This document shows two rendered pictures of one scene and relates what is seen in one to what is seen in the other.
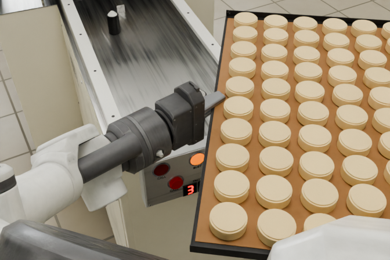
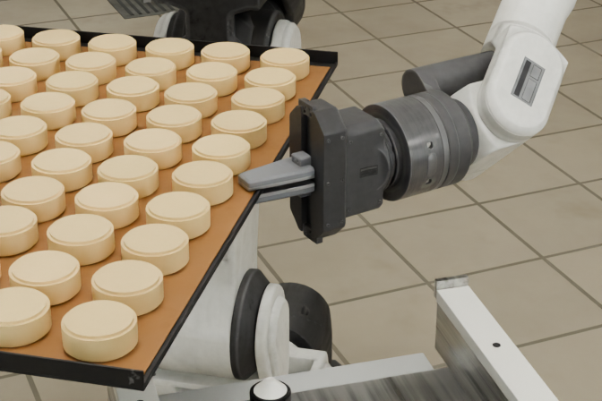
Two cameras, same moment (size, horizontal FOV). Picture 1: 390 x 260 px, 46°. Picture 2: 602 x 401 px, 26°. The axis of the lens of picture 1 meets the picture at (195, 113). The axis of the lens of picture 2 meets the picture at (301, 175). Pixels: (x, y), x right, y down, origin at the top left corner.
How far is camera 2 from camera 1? 1.59 m
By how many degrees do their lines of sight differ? 112
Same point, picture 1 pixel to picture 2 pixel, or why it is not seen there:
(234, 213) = (276, 56)
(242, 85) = (197, 169)
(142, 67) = not seen: outside the picture
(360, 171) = (77, 75)
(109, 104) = (513, 371)
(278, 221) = (223, 50)
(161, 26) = not seen: outside the picture
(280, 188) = (203, 69)
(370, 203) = (92, 55)
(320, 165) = (129, 82)
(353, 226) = not seen: outside the picture
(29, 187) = not seen: outside the picture
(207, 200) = (306, 89)
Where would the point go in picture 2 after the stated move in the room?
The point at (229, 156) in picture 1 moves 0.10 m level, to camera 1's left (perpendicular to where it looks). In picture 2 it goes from (263, 94) to (371, 98)
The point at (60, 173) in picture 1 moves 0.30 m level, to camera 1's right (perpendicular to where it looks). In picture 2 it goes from (503, 13) to (193, 4)
